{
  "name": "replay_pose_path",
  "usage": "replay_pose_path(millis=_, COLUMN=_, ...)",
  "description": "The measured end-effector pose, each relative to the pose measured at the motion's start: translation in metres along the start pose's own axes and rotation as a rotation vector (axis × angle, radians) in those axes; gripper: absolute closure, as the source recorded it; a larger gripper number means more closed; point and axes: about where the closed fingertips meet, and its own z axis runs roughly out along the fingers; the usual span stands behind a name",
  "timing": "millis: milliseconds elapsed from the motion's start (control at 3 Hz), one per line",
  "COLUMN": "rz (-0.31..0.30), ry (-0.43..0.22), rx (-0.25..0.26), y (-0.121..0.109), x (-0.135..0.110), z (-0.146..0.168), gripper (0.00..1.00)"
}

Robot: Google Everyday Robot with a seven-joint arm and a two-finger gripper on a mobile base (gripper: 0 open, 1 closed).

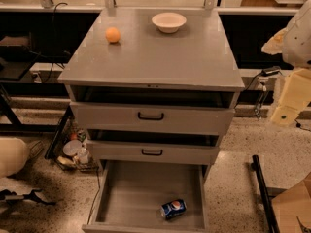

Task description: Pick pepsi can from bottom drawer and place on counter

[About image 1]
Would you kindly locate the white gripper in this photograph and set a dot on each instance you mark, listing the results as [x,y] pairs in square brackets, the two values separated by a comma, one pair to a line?
[298,43]

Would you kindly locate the blue pepsi can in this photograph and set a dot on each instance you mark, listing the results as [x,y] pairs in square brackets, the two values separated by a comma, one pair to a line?
[172,209]

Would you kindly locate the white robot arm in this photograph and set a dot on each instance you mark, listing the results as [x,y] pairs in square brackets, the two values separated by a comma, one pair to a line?
[294,43]

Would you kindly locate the grey drawer cabinet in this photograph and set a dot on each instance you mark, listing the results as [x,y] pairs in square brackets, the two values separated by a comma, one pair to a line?
[193,67]

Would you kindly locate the middle grey drawer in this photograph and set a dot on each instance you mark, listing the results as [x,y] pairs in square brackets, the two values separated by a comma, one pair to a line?
[161,153]

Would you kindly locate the grey drawer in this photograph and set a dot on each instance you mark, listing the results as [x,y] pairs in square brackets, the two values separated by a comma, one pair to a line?
[132,193]
[161,153]
[158,119]

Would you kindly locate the top grey drawer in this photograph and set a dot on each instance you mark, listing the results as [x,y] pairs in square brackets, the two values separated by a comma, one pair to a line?
[158,119]

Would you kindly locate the bottom grey drawer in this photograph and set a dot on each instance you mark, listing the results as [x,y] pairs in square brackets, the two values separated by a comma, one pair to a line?
[132,193]

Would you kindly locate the cardboard box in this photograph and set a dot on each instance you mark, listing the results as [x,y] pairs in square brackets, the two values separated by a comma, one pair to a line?
[292,208]

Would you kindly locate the white bowl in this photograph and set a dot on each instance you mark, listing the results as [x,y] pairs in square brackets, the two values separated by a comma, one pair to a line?
[168,22]

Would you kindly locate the black metal stand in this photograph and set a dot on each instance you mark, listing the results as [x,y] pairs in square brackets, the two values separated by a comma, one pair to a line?
[265,198]

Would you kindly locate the orange fruit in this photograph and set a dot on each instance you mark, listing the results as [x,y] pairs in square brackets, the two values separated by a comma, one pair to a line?
[112,35]

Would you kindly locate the beige rounded object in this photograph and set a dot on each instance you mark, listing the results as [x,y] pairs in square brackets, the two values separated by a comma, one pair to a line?
[14,153]

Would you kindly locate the wire basket with items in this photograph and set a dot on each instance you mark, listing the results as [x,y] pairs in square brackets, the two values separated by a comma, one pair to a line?
[72,152]

